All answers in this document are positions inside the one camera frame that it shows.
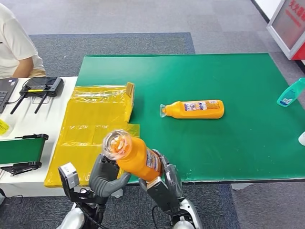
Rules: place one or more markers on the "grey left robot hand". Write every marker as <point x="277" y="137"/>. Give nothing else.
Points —
<point x="105" y="180"/>

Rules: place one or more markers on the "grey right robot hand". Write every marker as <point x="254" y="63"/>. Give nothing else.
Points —
<point x="174" y="180"/>

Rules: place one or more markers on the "orange detergent bottle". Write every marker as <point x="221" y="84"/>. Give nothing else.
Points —
<point x="135" y="158"/>
<point x="197" y="110"/>

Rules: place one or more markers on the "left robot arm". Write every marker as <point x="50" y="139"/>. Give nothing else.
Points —
<point x="71" y="219"/>

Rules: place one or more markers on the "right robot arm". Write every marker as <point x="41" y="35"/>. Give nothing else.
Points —
<point x="190" y="211"/>

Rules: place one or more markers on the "orange detergent bottle, clear cap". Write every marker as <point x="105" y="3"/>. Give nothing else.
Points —
<point x="197" y="110"/>

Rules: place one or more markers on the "teal plastic bottle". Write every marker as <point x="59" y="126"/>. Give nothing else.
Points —
<point x="291" y="93"/>

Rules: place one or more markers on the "green table mat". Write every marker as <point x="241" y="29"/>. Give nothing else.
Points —
<point x="214" y="148"/>

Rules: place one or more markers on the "yellow plastic sheet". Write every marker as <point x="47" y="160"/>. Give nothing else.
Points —
<point x="90" y="113"/>

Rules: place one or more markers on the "white side table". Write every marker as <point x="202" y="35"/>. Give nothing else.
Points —
<point x="28" y="123"/>

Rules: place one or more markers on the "small green belt conveyor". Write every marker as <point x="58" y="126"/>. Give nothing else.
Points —
<point x="19" y="150"/>

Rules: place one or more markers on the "black remote controller with antennas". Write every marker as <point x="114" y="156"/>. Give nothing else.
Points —
<point x="40" y="84"/>

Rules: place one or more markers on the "grey laptop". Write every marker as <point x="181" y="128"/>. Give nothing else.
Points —
<point x="6" y="90"/>

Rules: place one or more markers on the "white plastic container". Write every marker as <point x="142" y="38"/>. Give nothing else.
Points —
<point x="302" y="139"/>

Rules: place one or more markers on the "seated person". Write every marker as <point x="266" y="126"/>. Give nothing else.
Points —
<point x="11" y="41"/>

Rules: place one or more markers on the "red and white sign stand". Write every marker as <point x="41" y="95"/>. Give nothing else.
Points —
<point x="288" y="25"/>

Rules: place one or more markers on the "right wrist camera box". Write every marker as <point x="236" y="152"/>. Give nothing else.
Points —
<point x="162" y="196"/>

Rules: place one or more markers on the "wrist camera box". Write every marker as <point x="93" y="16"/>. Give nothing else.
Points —
<point x="68" y="177"/>
<point x="162" y="196"/>

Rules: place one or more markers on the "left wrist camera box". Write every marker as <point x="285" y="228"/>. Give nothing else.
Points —
<point x="68" y="177"/>

